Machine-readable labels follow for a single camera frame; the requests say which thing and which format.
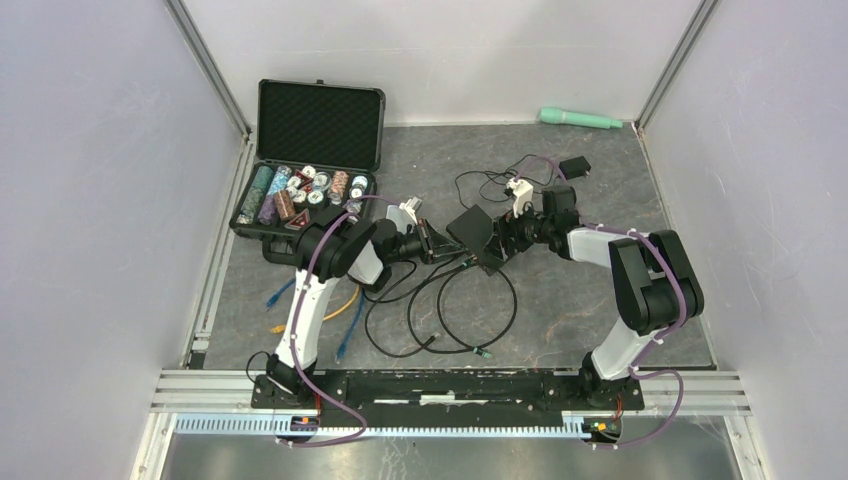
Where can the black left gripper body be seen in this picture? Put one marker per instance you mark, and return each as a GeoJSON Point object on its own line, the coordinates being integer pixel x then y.
{"type": "Point", "coordinates": [422, 245]}

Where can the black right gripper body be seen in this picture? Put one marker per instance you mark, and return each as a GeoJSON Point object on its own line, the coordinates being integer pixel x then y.
{"type": "Point", "coordinates": [525, 229]}

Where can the black router box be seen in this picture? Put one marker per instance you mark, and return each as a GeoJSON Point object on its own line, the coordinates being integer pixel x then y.
{"type": "Point", "coordinates": [473, 229]}

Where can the white network switch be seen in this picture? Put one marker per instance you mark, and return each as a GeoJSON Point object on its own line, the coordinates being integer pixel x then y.
{"type": "Point", "coordinates": [396, 218]}

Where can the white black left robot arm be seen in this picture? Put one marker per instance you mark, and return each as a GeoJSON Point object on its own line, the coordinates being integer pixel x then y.
{"type": "Point", "coordinates": [333, 245]}

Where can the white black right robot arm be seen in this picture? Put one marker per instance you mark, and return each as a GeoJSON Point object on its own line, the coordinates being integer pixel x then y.
{"type": "Point", "coordinates": [655, 288]}

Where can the black power adapter plug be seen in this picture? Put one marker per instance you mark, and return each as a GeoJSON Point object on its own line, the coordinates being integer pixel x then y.
{"type": "Point", "coordinates": [575, 167]}

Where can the mint green flashlight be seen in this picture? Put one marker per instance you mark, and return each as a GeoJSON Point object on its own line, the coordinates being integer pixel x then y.
{"type": "Point", "coordinates": [556, 116]}

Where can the black poker chip case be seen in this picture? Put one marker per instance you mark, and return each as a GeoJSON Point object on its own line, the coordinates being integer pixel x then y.
{"type": "Point", "coordinates": [317, 144]}

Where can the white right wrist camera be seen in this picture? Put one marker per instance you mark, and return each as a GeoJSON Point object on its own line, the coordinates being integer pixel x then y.
{"type": "Point", "coordinates": [521, 191]}

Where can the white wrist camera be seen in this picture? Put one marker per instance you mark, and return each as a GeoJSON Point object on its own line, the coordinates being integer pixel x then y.
{"type": "Point", "coordinates": [521, 191]}
{"type": "Point", "coordinates": [411, 206]}

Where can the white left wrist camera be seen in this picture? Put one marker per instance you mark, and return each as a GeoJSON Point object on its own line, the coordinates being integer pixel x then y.
{"type": "Point", "coordinates": [411, 206]}

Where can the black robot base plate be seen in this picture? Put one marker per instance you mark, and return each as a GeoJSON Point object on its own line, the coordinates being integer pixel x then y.
{"type": "Point", "coordinates": [463, 398]}

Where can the aluminium frame rail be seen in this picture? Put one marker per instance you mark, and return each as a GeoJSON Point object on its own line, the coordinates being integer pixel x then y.
{"type": "Point", "coordinates": [695, 393]}

